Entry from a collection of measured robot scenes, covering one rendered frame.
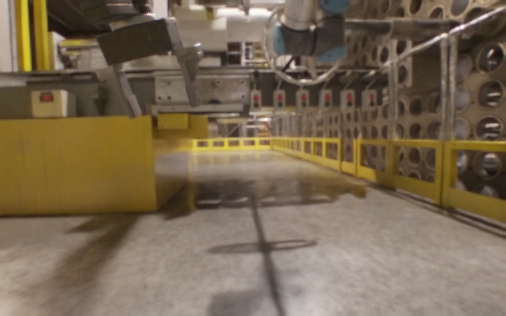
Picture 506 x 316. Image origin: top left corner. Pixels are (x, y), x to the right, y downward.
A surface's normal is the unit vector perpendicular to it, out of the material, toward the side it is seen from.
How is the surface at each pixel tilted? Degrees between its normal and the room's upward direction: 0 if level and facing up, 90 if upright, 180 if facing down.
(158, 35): 114
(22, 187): 90
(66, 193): 90
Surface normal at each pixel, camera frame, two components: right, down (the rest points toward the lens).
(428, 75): 0.07, 0.08
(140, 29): -0.11, 0.48
